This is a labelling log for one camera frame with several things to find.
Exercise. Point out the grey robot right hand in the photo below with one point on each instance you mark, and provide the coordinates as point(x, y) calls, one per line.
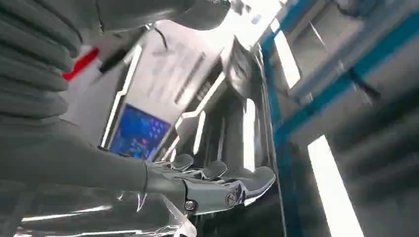
point(82, 163)

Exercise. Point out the blue display screen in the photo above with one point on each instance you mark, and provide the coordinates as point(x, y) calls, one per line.
point(140, 132)

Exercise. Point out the red tag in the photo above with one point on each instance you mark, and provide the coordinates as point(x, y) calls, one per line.
point(80, 63)

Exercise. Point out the ribbed grey right arm sleeve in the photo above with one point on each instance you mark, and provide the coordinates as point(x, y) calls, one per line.
point(32, 65)

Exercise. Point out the white kiosk machine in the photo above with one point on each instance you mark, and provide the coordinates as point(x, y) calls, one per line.
point(170, 72)

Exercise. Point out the narrow white light strip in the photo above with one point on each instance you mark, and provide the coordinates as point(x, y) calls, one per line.
point(249, 134)

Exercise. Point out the long white ceiling light panel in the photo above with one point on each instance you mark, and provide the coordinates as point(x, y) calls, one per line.
point(286, 59)
point(334, 189)

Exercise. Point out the blue metal frame beam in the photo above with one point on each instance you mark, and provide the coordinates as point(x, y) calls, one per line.
point(278, 108)

